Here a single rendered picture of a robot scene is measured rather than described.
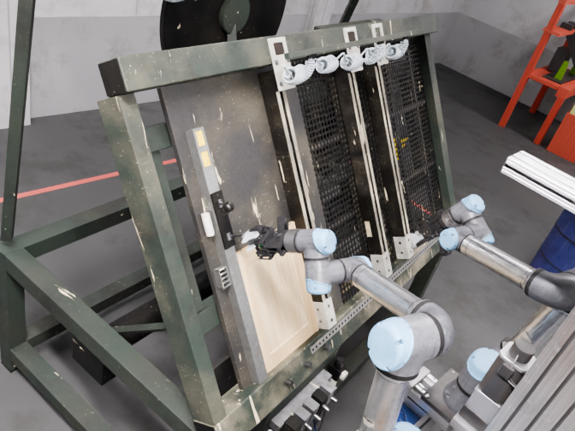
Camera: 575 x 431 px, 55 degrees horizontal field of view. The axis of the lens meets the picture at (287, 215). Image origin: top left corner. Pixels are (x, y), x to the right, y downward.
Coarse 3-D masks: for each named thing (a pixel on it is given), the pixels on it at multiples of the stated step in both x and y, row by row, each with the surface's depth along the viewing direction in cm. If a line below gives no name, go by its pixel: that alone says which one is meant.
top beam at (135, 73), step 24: (360, 24) 250; (384, 24) 267; (408, 24) 287; (432, 24) 310; (192, 48) 172; (216, 48) 180; (240, 48) 189; (264, 48) 198; (288, 48) 209; (120, 72) 152; (144, 72) 158; (168, 72) 164; (192, 72) 172; (216, 72) 180
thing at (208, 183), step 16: (192, 144) 181; (208, 176) 184; (208, 192) 184; (208, 208) 187; (224, 256) 190; (240, 272) 195; (240, 288) 195; (240, 304) 195; (240, 320) 196; (240, 336) 199; (256, 336) 201; (256, 352) 200; (256, 368) 200
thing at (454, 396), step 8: (448, 384) 200; (456, 384) 195; (448, 392) 198; (456, 392) 194; (464, 392) 191; (448, 400) 196; (456, 400) 194; (464, 400) 192; (448, 408) 196; (456, 408) 194
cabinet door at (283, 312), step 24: (240, 264) 198; (264, 264) 209; (288, 264) 220; (264, 288) 208; (288, 288) 219; (264, 312) 208; (288, 312) 219; (312, 312) 231; (264, 336) 207; (288, 336) 219; (264, 360) 207
